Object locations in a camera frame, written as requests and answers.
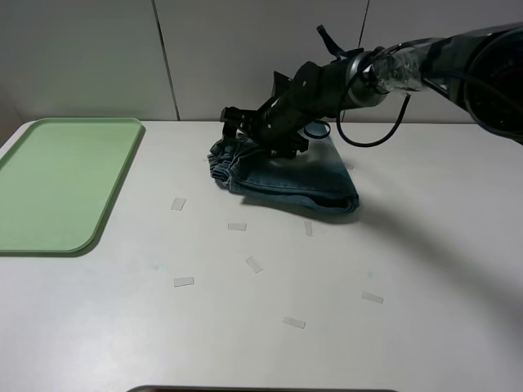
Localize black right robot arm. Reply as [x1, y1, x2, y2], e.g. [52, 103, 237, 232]
[221, 23, 522, 158]

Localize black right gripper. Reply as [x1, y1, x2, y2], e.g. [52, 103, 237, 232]
[220, 87, 338, 158]

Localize children's blue denim shorts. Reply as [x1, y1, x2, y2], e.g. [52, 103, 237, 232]
[208, 134, 360, 214]

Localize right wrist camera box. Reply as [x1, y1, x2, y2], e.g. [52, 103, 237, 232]
[271, 71, 294, 99]

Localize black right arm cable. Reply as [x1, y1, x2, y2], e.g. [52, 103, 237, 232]
[304, 24, 412, 148]

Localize light green plastic tray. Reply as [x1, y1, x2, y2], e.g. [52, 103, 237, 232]
[1, 118, 145, 256]

